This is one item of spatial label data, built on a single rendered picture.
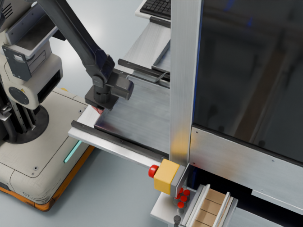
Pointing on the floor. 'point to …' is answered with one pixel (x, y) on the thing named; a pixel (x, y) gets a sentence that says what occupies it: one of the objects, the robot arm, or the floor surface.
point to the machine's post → (183, 77)
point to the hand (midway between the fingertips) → (100, 111)
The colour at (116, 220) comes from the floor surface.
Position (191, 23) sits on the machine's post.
